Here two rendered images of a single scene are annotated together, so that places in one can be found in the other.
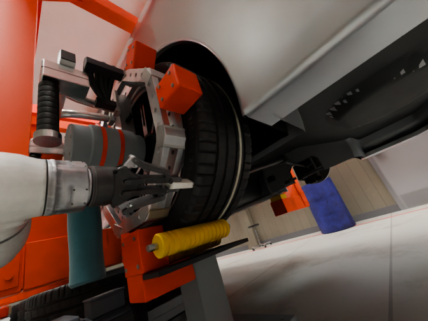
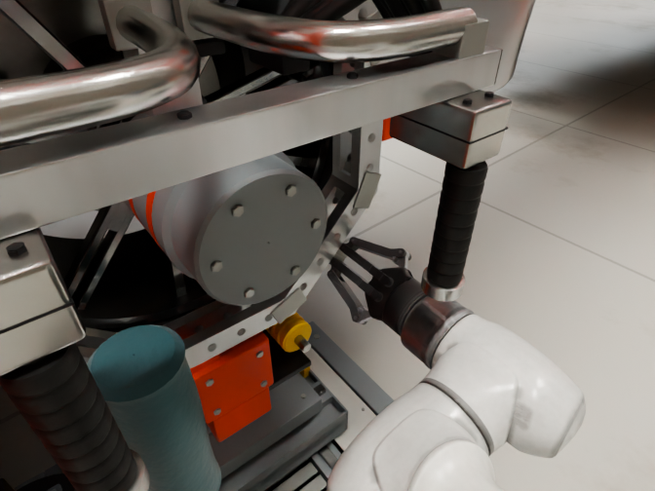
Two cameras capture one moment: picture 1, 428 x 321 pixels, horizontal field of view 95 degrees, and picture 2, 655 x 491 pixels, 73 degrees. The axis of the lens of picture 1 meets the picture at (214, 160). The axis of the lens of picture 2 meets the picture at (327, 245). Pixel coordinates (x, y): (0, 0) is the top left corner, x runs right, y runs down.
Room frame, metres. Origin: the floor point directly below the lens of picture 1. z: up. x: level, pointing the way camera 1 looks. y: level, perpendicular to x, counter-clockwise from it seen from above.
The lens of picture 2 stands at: (0.36, 0.67, 1.07)
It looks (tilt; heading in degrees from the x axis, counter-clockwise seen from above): 37 degrees down; 282
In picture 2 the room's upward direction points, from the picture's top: straight up
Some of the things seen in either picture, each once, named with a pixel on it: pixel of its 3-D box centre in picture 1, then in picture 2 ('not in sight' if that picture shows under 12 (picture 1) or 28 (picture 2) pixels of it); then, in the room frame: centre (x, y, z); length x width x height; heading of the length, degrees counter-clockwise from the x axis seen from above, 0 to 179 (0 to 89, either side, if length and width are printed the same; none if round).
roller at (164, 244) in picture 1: (195, 235); (259, 297); (0.60, 0.12, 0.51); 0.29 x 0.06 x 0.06; 140
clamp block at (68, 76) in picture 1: (65, 80); (445, 117); (0.33, 0.28, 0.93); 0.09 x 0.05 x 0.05; 140
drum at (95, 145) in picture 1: (106, 148); (212, 193); (0.54, 0.32, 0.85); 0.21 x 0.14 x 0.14; 140
